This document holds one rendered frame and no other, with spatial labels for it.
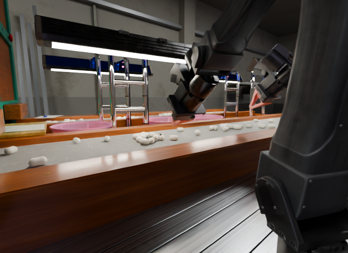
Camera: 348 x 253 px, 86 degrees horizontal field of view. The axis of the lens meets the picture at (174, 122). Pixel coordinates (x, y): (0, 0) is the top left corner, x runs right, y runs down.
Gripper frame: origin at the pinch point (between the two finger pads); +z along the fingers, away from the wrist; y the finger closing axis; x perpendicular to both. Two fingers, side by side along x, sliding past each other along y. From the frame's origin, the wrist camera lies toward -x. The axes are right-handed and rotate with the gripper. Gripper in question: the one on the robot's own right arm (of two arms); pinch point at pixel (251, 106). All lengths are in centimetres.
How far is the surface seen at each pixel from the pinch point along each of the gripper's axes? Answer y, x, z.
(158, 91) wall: -120, -201, 210
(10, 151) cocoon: 76, -5, 22
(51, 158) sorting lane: 67, 2, 16
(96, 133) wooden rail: 53, -12, 29
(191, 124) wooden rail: 6.9, -11.2, 28.6
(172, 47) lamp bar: 25.9, -28.6, -1.3
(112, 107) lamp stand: 45, -23, 27
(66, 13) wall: 35, -273, 132
